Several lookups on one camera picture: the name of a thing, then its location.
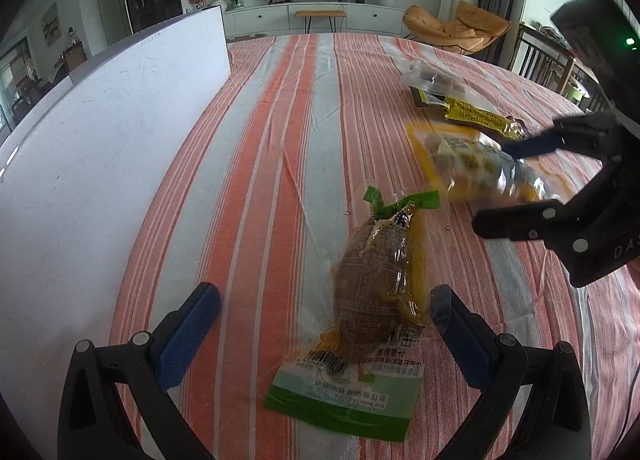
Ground white television cabinet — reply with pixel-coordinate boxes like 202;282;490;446
222;2;405;39

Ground yellow-edged snack packet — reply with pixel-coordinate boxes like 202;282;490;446
406;121;571;203

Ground white door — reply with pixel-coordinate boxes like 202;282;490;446
95;0;128;43

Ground wooden dining chair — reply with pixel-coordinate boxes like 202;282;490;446
510;22;576;91

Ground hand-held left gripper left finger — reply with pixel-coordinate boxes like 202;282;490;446
57;282;222;460

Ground framed wall picture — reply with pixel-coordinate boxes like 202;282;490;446
41;2;61;48

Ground wooden bench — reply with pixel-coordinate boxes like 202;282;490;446
295;10;347;34

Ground clear packet of brown snacks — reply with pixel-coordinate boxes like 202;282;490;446
400;59;468;98

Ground green-labelled brown snack packet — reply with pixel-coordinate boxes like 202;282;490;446
264;186;441;443

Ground orange white striped tablecloth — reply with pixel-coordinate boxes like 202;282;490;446
107;32;640;460

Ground yellow red black snack packet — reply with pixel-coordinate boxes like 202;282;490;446
409;86;528;141

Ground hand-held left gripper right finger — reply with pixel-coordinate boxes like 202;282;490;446
429;284;593;460

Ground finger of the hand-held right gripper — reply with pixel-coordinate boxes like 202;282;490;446
500;111;620;161
471;159;619;262

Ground white board panel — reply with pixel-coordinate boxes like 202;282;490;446
0;5;232;411

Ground orange lounge chair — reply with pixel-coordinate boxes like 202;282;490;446
402;1;511;55

